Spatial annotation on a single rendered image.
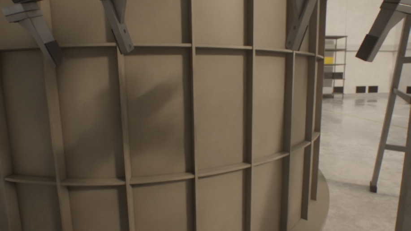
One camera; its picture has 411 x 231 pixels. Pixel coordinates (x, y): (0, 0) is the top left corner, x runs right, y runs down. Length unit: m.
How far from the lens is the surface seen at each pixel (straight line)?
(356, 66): 8.53
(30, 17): 0.43
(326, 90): 7.27
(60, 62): 0.44
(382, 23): 0.44
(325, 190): 1.47
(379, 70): 9.15
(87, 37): 0.66
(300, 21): 0.35
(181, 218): 0.74
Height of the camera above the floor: 0.69
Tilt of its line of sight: 7 degrees down
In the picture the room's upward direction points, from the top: 1 degrees counter-clockwise
